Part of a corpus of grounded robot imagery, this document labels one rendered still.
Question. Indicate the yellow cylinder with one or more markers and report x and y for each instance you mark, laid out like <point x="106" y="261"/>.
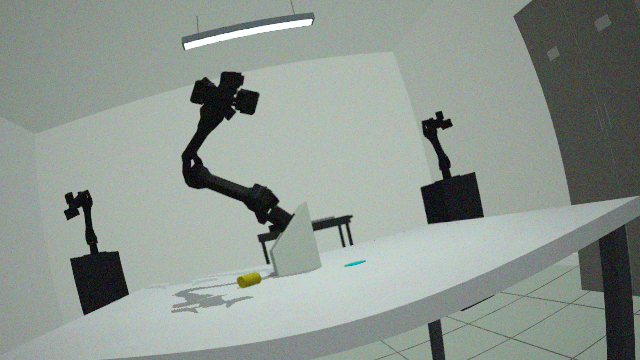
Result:
<point x="248" y="280"/>

